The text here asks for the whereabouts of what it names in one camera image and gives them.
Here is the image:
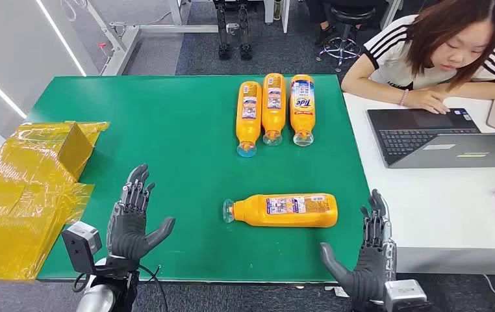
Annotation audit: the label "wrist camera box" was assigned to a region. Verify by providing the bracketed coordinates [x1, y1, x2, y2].
[384, 279, 428, 312]
[61, 222, 103, 275]

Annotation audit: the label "black swivel stool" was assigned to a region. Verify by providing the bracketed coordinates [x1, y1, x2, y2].
[316, 4, 377, 73]

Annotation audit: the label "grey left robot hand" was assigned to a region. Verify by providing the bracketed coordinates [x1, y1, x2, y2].
[106, 163, 176, 270]

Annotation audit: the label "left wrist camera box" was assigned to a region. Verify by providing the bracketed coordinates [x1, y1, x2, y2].
[61, 222, 103, 275]

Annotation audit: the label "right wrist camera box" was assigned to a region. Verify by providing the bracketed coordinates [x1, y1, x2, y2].
[384, 279, 428, 312]

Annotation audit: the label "yellow plastic-wrapped cardboard box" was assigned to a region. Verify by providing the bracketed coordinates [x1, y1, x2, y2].
[0, 121, 110, 281]

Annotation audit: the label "grey open laptop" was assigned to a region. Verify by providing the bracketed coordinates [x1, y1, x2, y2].
[366, 107, 495, 169]

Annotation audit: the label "white metal frame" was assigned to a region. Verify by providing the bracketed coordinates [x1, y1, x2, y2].
[86, 0, 220, 77]

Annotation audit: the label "person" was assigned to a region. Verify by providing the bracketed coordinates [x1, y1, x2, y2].
[307, 0, 338, 47]
[340, 0, 495, 115]

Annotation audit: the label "orange detergent bottle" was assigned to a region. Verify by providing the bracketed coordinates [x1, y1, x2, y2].
[235, 81, 262, 159]
[289, 74, 316, 148]
[261, 73, 287, 147]
[223, 193, 338, 229]

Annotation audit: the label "white desk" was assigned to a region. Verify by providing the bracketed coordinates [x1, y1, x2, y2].
[342, 92, 495, 276]

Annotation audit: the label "black robot legs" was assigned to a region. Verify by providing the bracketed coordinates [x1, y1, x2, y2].
[212, 0, 253, 61]

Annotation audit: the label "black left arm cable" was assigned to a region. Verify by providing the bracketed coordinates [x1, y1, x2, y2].
[73, 263, 170, 312]

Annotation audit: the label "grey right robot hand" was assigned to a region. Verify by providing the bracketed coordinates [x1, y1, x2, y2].
[320, 189, 398, 312]

